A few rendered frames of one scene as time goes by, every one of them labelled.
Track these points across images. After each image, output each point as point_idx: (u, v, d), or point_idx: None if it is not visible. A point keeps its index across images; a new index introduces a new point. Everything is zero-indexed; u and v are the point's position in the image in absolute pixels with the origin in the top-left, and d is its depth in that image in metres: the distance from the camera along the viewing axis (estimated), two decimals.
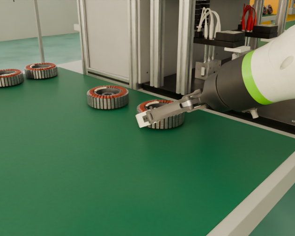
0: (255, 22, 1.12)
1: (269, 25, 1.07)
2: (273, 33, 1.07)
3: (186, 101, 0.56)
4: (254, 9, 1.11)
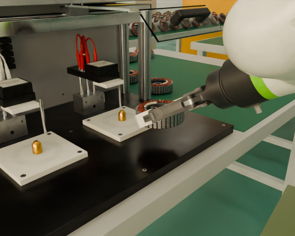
0: (95, 57, 0.85)
1: (103, 64, 0.81)
2: (109, 74, 0.80)
3: (188, 100, 0.55)
4: (92, 40, 0.84)
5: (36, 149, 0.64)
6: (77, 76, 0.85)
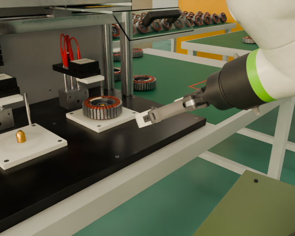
0: (78, 55, 0.92)
1: (85, 61, 0.87)
2: (90, 70, 0.87)
3: (189, 100, 0.56)
4: (75, 40, 0.91)
5: (20, 138, 0.71)
6: (61, 72, 0.91)
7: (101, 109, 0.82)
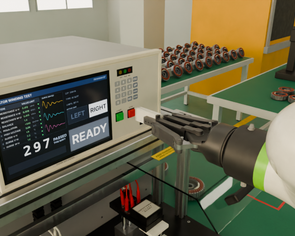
0: (138, 195, 0.86)
1: (149, 210, 0.81)
2: (155, 220, 0.81)
3: (175, 144, 0.54)
4: (136, 180, 0.85)
5: None
6: (120, 215, 0.86)
7: None
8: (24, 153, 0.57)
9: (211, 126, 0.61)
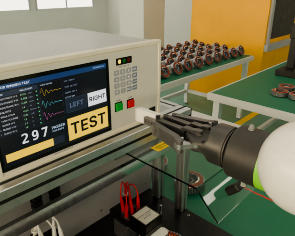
0: (138, 202, 0.87)
1: (148, 217, 0.83)
2: (154, 227, 0.82)
3: (176, 144, 0.54)
4: (135, 187, 0.87)
5: None
6: (120, 221, 0.87)
7: None
8: (22, 141, 0.57)
9: (211, 126, 0.61)
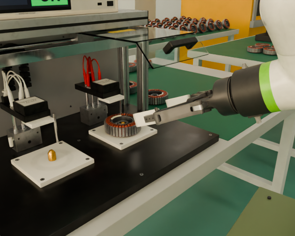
0: (99, 76, 0.98)
1: (106, 82, 0.93)
2: (111, 91, 0.93)
3: (198, 106, 0.58)
4: (96, 61, 0.97)
5: (51, 157, 0.77)
6: (83, 92, 0.98)
7: (123, 127, 0.89)
8: None
9: None
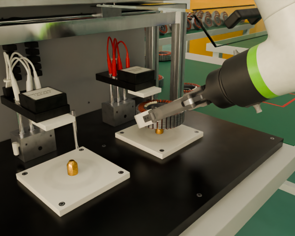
0: (128, 62, 0.77)
1: (139, 70, 0.72)
2: (145, 81, 0.72)
3: (188, 99, 0.55)
4: (124, 44, 0.76)
5: (72, 169, 0.56)
6: (107, 83, 0.76)
7: None
8: None
9: None
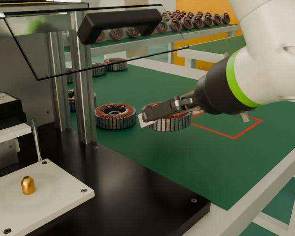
0: None
1: None
2: (4, 118, 0.49)
3: (174, 101, 0.54)
4: None
5: None
6: None
7: (164, 118, 0.65)
8: None
9: None
